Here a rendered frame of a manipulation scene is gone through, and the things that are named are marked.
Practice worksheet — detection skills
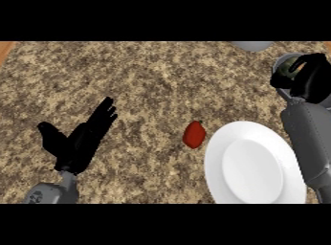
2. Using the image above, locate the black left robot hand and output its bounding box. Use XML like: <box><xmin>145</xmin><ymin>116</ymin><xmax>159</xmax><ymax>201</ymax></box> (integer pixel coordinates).
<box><xmin>35</xmin><ymin>96</ymin><xmax>118</xmax><ymax>175</ymax></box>

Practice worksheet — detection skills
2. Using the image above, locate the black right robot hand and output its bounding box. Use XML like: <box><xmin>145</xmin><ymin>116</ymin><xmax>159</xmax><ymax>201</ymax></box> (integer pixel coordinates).
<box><xmin>268</xmin><ymin>53</ymin><xmax>331</xmax><ymax>105</ymax></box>

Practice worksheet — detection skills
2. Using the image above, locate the grey round bowl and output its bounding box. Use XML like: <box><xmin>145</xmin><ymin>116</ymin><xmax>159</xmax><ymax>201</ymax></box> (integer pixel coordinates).
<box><xmin>229</xmin><ymin>41</ymin><xmax>274</xmax><ymax>53</ymax></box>

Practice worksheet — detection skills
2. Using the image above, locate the red pepper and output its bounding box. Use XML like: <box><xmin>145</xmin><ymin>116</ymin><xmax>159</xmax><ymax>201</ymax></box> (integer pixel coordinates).
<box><xmin>181</xmin><ymin>120</ymin><xmax>208</xmax><ymax>150</ymax></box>

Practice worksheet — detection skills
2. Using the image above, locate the white round plate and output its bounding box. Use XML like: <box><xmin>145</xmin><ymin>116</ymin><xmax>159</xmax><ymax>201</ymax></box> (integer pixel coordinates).
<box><xmin>204</xmin><ymin>121</ymin><xmax>308</xmax><ymax>205</ymax></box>

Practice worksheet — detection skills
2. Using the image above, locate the dark green squash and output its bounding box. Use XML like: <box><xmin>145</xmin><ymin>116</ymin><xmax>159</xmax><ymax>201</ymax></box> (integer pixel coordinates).
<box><xmin>280</xmin><ymin>57</ymin><xmax>310</xmax><ymax>80</ymax></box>

